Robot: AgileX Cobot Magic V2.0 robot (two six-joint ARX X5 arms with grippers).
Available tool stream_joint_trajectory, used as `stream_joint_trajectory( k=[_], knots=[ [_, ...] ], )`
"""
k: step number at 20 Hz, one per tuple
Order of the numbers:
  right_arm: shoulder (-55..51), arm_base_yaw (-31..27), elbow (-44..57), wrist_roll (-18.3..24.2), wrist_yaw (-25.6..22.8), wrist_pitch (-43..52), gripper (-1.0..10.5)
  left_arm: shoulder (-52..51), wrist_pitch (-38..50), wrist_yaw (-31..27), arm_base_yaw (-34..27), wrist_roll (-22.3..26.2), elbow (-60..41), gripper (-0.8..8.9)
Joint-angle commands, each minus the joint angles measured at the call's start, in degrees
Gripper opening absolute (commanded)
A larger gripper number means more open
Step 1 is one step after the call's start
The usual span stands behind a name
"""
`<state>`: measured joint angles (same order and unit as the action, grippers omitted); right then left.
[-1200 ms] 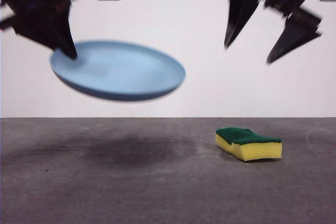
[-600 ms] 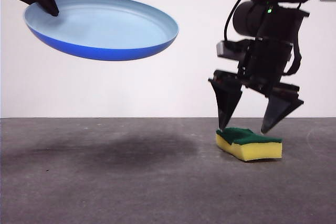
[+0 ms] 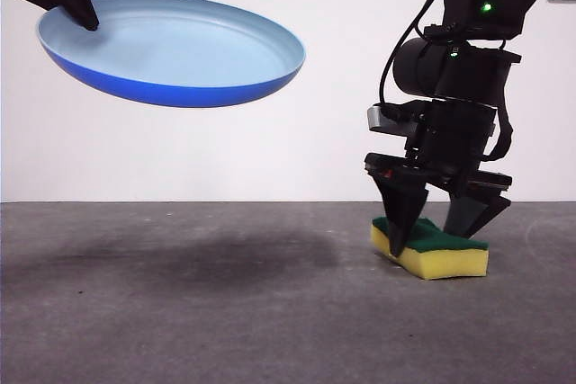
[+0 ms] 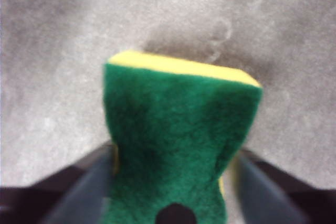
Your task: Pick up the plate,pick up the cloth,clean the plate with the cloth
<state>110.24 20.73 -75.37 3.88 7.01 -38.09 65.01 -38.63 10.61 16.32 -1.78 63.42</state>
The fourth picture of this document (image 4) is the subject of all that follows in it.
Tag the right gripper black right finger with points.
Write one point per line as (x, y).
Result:
(275, 197)

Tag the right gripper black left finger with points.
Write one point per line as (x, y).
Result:
(65, 197)

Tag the yellow sponge with green pad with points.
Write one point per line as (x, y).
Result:
(178, 134)

